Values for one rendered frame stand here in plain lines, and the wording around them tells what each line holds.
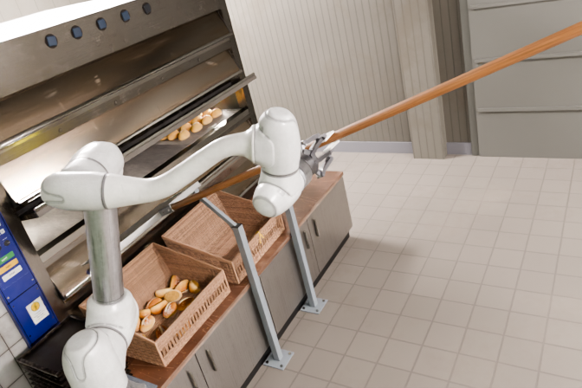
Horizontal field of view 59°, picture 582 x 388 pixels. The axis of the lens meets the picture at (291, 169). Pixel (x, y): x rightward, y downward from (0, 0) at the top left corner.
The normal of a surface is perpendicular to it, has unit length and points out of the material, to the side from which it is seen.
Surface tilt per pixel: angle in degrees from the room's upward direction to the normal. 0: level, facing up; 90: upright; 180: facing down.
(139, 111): 70
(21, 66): 90
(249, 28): 90
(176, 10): 90
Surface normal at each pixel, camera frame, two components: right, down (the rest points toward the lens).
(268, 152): -0.14, 0.48
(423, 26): -0.48, 0.47
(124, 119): 0.73, -0.27
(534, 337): -0.22, -0.88
